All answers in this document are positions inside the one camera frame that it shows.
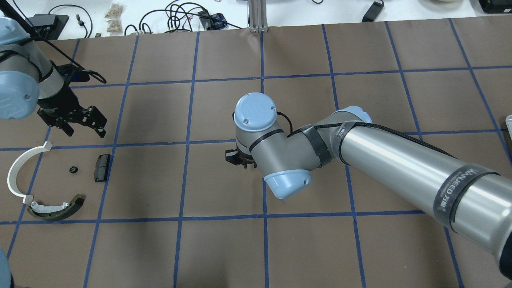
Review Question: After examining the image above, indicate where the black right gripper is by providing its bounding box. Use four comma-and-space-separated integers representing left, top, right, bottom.
225, 148, 257, 168

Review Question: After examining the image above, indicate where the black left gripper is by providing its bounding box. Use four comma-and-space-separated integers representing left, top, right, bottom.
37, 86, 108, 138

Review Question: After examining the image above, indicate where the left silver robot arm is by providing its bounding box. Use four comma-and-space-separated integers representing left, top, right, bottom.
0, 18, 108, 138

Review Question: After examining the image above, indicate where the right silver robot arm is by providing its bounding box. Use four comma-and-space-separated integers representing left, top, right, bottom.
225, 92, 512, 278

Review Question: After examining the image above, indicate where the dark grey brake pad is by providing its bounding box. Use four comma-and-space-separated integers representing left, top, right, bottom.
94, 154, 111, 182

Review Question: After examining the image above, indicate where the white curved plastic part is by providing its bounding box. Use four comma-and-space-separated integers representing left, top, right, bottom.
7, 141, 54, 204

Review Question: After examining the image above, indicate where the olive brake shoe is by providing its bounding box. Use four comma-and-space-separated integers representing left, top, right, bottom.
27, 194, 86, 221

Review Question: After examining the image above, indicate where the black power adapter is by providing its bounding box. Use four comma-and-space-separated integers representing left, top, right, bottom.
362, 0, 385, 22

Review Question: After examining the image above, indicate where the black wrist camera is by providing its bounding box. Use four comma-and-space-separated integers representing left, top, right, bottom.
56, 63, 91, 85

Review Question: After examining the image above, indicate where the aluminium frame post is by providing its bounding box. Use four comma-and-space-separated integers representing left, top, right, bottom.
247, 0, 268, 33

